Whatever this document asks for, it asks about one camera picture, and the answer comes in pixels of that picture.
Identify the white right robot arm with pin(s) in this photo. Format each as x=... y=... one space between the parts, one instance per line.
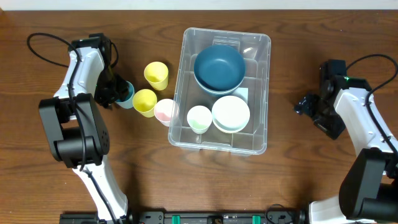
x=368 y=193

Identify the pale green cup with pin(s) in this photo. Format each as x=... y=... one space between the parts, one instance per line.
x=199 y=118

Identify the white label sticker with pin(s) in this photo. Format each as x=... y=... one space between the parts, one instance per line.
x=241 y=93

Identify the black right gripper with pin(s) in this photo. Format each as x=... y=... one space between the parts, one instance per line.
x=314 y=109

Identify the light blue cup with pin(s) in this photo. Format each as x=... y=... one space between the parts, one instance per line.
x=127 y=103

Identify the clear plastic storage bin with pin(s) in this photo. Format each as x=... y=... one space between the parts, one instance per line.
x=256 y=51

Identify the pink cup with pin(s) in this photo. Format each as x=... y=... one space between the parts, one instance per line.
x=165 y=111

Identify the yellow cup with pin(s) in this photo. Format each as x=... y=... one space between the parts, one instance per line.
x=157 y=74
x=144 y=101

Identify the white small bowl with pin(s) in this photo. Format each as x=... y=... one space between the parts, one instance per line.
x=231 y=111

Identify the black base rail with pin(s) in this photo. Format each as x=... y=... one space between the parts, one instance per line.
x=277 y=215

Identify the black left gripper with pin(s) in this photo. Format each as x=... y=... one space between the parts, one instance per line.
x=112 y=89

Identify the light blue-grey small bowl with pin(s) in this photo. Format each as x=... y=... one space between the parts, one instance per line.
x=227 y=129

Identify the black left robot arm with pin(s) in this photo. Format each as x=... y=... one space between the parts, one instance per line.
x=76 y=132

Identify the dark teal bowl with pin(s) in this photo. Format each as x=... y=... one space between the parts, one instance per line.
x=219 y=69

